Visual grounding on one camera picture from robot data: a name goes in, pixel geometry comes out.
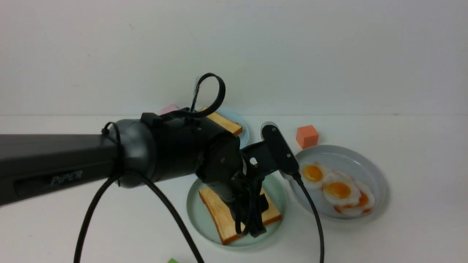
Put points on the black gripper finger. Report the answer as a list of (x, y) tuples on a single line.
[(240, 216)]

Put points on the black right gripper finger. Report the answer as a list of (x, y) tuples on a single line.
[(258, 204)]

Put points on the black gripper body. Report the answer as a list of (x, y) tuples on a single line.
[(240, 189)]

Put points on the toast slice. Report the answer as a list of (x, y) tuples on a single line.
[(220, 217), (235, 128)]

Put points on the fried egg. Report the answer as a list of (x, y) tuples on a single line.
[(339, 189), (313, 174), (365, 205)]

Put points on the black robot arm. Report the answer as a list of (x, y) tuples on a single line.
[(155, 147)]

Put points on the mint green centre plate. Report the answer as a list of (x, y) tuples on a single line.
[(202, 222)]

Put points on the light blue bread plate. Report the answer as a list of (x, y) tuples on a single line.
[(244, 136)]

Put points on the orange cube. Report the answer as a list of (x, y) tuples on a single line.
[(307, 136)]

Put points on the pink cube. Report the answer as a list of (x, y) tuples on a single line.
[(168, 109)]

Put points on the grey egg plate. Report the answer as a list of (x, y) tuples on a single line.
[(357, 167)]

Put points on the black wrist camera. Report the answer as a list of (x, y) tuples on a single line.
[(269, 155)]

